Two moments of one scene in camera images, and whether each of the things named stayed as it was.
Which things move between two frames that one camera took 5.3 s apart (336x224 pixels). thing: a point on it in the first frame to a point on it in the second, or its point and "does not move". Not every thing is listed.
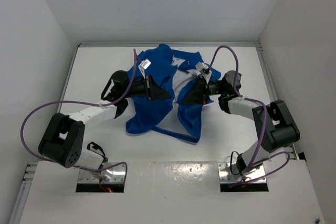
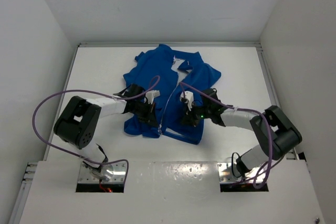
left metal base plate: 113,174 does not move
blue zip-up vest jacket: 176,72 does not move
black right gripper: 198,94 to 189,118
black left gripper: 153,91 to 150,115
